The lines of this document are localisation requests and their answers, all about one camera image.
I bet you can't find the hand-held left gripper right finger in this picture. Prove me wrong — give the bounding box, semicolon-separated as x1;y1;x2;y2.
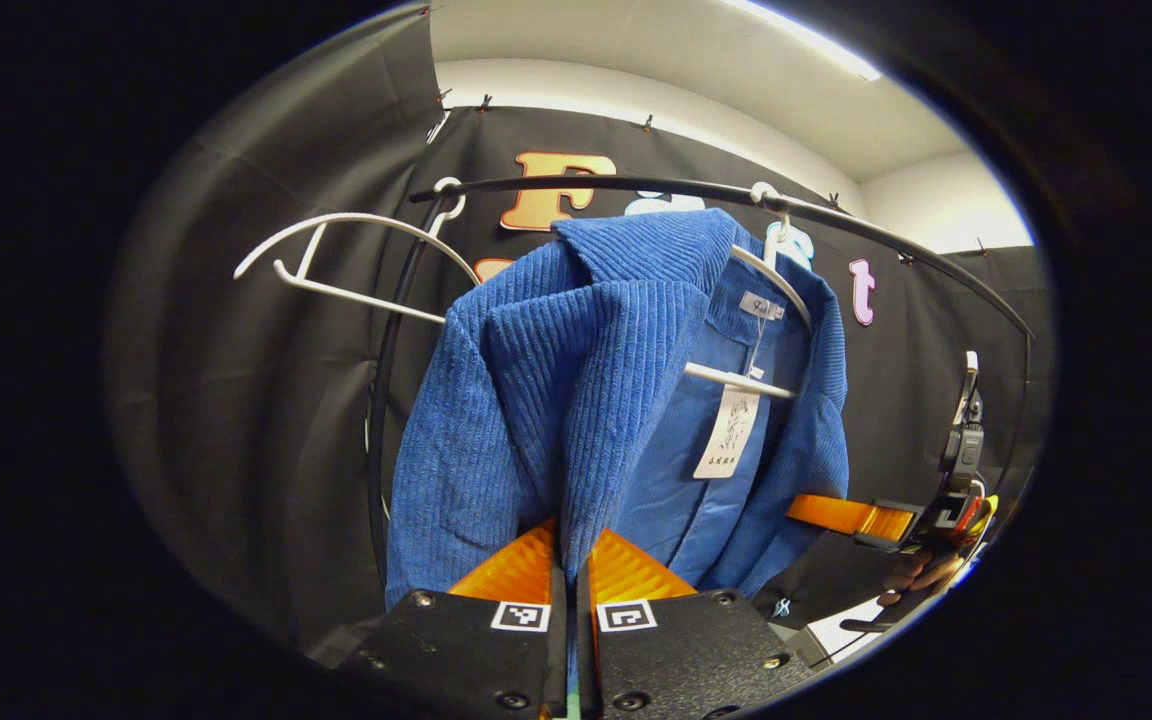
576;527;817;720

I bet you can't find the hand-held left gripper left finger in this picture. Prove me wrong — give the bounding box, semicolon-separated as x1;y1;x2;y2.
308;518;571;720

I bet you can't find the blue corduroy jacket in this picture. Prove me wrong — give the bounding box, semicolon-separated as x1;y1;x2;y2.
384;208;852;611

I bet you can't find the white clothes hanger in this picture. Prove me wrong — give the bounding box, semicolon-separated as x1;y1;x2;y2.
233;178;482;326
682;182;815;401

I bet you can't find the black clothes rack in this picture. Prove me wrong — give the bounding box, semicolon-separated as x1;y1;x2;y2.
366;175;1035;591

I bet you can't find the black backdrop cloth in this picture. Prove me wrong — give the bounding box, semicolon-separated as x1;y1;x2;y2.
106;5;1055;651

